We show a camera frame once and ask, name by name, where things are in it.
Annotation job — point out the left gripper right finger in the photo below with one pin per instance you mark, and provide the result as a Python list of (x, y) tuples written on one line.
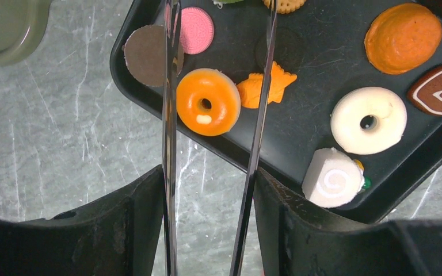
[(298, 237)]

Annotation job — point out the orange round bun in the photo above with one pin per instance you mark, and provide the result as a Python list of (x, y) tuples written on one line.
[(402, 38)]

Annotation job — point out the brown chocolate round cookie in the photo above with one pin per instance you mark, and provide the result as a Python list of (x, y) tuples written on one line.
[(145, 54)]

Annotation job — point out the metal food tongs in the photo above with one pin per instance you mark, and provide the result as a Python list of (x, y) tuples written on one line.
[(172, 31)]

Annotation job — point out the pink round cookie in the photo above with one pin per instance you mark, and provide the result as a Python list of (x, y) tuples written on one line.
[(197, 30)]

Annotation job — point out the brown heart cookie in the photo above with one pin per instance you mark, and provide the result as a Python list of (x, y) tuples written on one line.
[(426, 93)]

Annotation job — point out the green swirl roll cake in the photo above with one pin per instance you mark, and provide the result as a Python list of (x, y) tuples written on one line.
[(221, 3)]

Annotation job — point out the white glazed donut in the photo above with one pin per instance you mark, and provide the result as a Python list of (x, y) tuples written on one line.
[(368, 120)]

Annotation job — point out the green three-tier serving stand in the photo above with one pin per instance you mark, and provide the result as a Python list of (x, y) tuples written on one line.
[(22, 27)]

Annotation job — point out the tan round biscuit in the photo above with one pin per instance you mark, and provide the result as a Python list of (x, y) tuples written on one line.
[(284, 6)]

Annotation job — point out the black round cookie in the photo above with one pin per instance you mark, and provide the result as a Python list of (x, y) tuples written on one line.
[(288, 49)]

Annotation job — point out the orange fish-shaped pastry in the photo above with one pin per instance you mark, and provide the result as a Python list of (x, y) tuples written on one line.
[(250, 88)]

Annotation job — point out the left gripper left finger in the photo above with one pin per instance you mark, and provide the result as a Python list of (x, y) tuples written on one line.
[(116, 234)]

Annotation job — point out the orange glazed donut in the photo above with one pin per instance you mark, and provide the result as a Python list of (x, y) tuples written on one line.
[(208, 102)]

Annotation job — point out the black rectangular baking tray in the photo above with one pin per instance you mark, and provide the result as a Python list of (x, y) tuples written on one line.
[(334, 63)]

